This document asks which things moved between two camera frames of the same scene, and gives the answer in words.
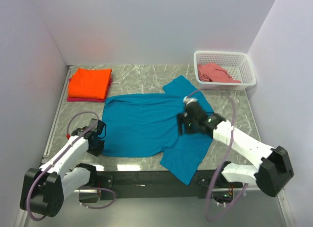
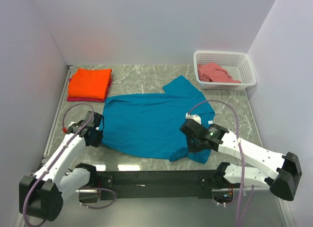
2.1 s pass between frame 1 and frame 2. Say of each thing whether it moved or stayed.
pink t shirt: stayed
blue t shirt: moved
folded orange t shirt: stayed
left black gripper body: moved
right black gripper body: moved
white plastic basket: stayed
